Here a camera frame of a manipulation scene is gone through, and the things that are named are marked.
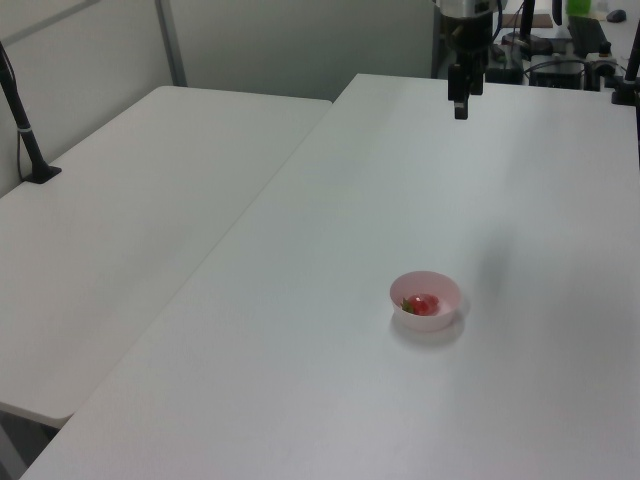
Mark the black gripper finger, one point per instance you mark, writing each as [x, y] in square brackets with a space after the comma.
[460, 95]
[477, 82]

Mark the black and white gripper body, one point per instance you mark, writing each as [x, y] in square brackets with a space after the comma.
[467, 37]

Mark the red strawberry with green leaves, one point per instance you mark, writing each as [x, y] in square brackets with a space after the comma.
[421, 304]

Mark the pink plastic bowl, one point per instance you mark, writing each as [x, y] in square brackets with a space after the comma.
[425, 320]

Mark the thin black upright pole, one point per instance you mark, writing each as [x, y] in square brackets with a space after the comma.
[527, 20]

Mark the black electronics box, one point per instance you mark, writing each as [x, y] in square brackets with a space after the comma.
[555, 74]

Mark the green plastic object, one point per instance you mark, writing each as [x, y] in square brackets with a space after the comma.
[579, 5]

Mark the black table clamp stand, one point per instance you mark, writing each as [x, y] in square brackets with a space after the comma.
[627, 85]

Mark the grey computer mouse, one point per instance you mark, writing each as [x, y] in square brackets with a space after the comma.
[616, 16]

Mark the black camera stand pole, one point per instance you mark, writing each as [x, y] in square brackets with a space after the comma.
[20, 115]

